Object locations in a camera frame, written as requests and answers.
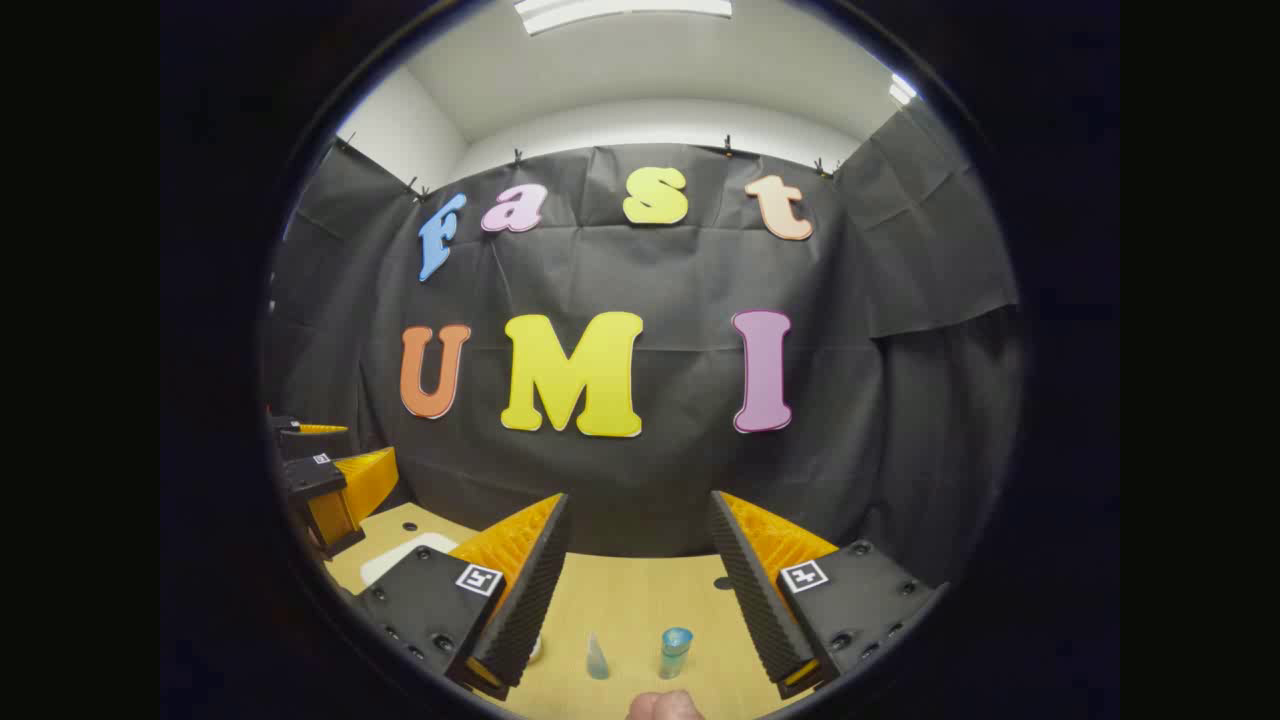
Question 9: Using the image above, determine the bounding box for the black backdrop cloth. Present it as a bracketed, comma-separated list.
[262, 100, 1023, 591]

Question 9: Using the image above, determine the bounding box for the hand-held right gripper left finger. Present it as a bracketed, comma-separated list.
[355, 492, 573, 701]

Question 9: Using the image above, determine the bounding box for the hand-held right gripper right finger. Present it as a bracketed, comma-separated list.
[708, 490, 949, 701]

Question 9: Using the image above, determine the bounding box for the blue skin care bottle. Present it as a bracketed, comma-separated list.
[658, 627, 694, 681]

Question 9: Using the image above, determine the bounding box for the long ceiling light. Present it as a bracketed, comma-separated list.
[515, 0, 734, 36]

